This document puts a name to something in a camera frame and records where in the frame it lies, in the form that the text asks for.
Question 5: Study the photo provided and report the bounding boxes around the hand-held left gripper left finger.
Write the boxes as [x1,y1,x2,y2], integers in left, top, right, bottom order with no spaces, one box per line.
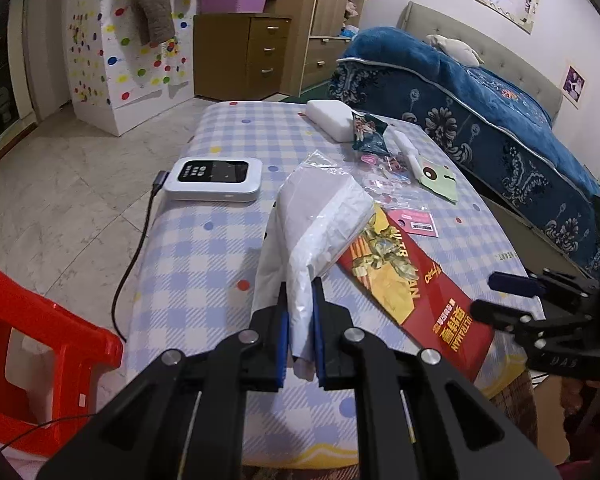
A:
[37,280,288,480]

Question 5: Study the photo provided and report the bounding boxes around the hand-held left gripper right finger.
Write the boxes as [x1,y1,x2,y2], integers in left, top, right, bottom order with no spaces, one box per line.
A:
[312,277,561,480]

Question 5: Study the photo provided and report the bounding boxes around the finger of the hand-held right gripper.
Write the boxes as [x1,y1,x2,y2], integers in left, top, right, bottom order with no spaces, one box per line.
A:
[487,271,549,299]
[472,300,536,336]

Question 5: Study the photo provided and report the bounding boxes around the white plastic mailer bag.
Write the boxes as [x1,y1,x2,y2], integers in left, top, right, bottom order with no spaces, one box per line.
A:
[254,165,377,382]

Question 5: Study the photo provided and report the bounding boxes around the person's right hand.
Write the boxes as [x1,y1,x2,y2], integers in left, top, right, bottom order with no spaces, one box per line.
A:
[561,376,592,416]

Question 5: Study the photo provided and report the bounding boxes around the red printed card packet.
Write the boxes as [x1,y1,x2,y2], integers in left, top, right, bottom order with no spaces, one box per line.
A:
[336,205,496,387]

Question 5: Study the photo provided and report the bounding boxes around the person's plaid pants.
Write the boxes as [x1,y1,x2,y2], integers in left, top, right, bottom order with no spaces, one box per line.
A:
[480,375,538,443]

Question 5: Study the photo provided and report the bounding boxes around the pink card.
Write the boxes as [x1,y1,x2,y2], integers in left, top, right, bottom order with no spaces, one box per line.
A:
[385,207,439,239]

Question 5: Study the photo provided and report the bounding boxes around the green cartoon card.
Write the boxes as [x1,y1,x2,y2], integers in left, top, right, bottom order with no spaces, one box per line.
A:
[412,157,460,205]

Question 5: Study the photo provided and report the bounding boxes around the bed with blue blanket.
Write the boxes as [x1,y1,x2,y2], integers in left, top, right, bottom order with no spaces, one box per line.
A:
[327,27,600,273]

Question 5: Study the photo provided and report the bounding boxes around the clear wrapper pink print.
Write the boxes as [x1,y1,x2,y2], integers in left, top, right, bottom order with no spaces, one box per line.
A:
[357,155,413,196]

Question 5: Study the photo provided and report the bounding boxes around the clear plastic wrapper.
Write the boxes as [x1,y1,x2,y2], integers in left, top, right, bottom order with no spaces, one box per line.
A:
[300,152,353,176]

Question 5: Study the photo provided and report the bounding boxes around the white plastic tube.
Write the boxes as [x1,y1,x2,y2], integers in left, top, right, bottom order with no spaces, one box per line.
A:
[390,130,424,169]

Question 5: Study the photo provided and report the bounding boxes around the white portable device black screen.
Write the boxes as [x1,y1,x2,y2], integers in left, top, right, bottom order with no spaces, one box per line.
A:
[162,156,262,202]

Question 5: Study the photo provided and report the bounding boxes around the dark floral packet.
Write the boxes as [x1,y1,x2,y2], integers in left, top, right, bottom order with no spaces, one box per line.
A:
[351,112,392,157]

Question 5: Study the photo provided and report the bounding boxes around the white tissue pack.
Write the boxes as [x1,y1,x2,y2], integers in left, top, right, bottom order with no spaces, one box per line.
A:
[306,100,357,143]

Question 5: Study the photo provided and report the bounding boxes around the red plastic stool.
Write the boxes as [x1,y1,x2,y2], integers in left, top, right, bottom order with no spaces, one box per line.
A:
[0,255,124,461]

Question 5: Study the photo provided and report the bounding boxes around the white pillow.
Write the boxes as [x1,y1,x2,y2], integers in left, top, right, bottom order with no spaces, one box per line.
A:
[425,34,481,66]

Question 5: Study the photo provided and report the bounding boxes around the wooden drawer cabinet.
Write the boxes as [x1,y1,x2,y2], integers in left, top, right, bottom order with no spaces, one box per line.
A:
[193,12,292,102]

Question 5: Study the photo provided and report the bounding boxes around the wooden wardrobe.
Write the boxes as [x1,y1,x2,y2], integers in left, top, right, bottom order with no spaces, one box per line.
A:
[275,0,376,96]

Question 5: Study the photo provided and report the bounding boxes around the white polka dot cabinet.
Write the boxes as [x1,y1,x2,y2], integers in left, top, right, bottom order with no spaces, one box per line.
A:
[62,0,196,137]

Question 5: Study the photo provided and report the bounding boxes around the brown quilted jacket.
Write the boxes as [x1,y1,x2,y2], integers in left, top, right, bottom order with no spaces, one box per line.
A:
[127,0,231,46]

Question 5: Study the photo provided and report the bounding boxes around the dark glass cabinet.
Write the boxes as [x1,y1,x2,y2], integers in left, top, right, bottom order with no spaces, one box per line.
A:
[0,25,38,156]

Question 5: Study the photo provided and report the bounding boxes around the black charging cable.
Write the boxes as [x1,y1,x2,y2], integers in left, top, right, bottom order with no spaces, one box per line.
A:
[111,171,170,343]

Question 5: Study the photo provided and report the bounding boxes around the small wall poster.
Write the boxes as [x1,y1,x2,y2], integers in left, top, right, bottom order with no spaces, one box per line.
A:
[562,62,587,106]

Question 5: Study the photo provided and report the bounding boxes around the thin black cable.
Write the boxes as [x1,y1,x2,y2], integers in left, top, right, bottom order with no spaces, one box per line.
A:
[0,412,98,448]

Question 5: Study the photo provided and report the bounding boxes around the grey upholstered bed frame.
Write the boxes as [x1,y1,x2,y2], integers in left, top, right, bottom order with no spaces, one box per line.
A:
[397,1,600,281]

